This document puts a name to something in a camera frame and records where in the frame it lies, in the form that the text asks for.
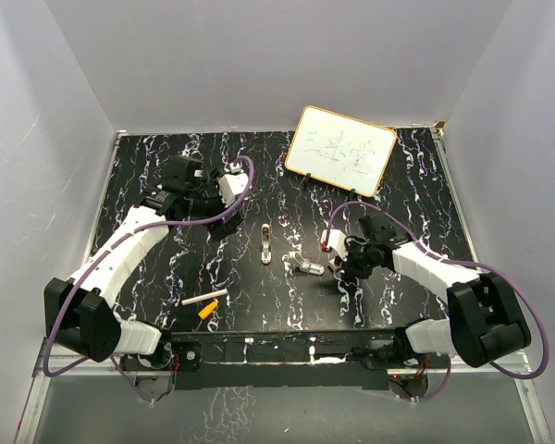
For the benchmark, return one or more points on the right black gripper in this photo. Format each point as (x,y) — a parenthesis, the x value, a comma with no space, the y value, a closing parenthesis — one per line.
(348,265)

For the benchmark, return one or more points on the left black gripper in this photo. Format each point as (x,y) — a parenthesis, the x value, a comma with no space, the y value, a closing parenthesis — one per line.
(219,228)

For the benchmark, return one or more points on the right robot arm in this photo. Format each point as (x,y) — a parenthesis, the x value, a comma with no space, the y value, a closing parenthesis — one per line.
(485,321)

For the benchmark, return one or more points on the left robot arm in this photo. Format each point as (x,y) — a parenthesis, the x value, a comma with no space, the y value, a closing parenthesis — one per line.
(79,310)

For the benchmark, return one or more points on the white marker pen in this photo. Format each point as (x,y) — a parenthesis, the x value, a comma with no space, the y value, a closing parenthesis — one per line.
(205,297)

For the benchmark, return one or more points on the orange marker cap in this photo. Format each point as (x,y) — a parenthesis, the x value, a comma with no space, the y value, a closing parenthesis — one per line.
(208,310)

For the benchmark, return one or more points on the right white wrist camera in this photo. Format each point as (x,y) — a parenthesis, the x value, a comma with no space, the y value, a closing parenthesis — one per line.
(333,242)

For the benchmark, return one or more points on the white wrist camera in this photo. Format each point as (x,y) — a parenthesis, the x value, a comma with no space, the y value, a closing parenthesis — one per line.
(232,184)
(333,242)

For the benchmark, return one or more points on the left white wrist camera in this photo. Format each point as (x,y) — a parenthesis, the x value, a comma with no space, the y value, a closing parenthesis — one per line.
(232,184)

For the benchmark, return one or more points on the small whiteboard with wooden frame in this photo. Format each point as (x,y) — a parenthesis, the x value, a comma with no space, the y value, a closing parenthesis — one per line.
(341,151)

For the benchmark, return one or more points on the aluminium rail frame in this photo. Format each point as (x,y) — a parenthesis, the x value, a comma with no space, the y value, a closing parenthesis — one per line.
(252,402)

